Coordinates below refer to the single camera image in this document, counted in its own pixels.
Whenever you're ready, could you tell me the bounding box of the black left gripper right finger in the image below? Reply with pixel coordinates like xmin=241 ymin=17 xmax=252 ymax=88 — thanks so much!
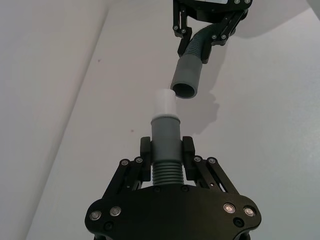
xmin=181 ymin=135 xmax=239 ymax=196

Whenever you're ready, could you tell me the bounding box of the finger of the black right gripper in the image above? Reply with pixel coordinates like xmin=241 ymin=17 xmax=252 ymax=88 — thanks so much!
xmin=199 ymin=8 xmax=249 ymax=64
xmin=171 ymin=2 xmax=194 ymax=58

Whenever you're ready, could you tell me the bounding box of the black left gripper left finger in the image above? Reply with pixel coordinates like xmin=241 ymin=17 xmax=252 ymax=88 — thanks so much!
xmin=103 ymin=136 xmax=153 ymax=199

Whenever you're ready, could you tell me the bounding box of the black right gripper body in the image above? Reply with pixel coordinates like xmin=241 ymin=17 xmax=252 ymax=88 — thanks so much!
xmin=173 ymin=0 xmax=253 ymax=23

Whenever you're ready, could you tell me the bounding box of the grey corrugated hose with cuff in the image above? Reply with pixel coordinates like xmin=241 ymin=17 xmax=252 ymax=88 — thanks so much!
xmin=170 ymin=23 xmax=222 ymax=100
xmin=150 ymin=113 xmax=186 ymax=186

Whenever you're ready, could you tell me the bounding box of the white plastic tube connector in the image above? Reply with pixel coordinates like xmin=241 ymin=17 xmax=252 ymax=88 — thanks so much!
xmin=153 ymin=88 xmax=178 ymax=117

